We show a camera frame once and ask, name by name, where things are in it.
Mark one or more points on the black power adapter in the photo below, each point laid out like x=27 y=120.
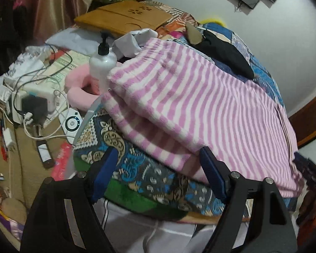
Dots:
x=34 y=108

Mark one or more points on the white cloth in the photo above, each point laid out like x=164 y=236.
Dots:
x=76 y=38

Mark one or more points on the striped brown curtain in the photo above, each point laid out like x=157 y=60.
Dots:
x=55 y=5

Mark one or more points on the round white device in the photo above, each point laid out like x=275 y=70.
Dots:
x=72 y=122

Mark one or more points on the yellow pillow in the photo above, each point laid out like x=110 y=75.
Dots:
x=213 y=21

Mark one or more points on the pink striped towel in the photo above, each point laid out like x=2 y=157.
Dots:
x=187 y=97

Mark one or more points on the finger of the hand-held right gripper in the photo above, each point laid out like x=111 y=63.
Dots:
x=304 y=164

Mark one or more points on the green printed booklet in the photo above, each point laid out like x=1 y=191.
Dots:
x=68 y=63

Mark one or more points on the clear plastic packaging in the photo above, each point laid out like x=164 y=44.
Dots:
x=29 y=58

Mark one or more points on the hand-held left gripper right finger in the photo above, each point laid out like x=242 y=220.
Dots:
x=213 y=171

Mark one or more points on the small white charger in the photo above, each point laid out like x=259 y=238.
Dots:
x=9 y=138

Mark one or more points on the pink neck pillow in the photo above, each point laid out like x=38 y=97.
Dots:
x=76 y=95

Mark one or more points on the white pump bottle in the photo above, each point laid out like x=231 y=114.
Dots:
x=101 y=63

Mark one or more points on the patchwork patterned blanket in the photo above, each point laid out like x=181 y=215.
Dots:
x=137 y=163

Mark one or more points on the wooden lap desk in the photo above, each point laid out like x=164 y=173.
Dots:
x=115 y=15

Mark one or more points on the white power strip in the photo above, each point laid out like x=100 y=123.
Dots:
x=52 y=95

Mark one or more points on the black cloth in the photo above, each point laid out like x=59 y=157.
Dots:
x=226 y=52

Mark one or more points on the pink packet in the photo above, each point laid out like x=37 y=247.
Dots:
x=63 y=160

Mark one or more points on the brown glass bottle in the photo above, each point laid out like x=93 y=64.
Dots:
x=45 y=154

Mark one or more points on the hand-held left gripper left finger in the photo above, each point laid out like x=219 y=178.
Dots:
x=105 y=174

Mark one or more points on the tan cloth piece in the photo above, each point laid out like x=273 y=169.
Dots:
x=193 y=33

